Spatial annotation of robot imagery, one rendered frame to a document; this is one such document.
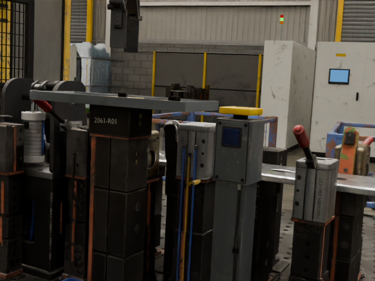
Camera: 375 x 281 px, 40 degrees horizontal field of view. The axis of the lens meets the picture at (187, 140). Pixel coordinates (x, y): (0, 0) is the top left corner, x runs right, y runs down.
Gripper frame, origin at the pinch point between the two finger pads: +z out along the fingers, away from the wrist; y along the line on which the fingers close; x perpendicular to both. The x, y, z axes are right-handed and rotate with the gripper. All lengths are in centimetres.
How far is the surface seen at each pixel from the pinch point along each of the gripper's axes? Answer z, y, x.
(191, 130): 17.1, 6.3, -13.9
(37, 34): -29, 356, 148
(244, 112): 11.5, -15.0, -23.9
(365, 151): 22, 27, -56
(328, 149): 42, 199, -83
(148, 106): 11.5, -11.5, -6.9
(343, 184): 26, 5, -46
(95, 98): 10.8, -6.4, 4.1
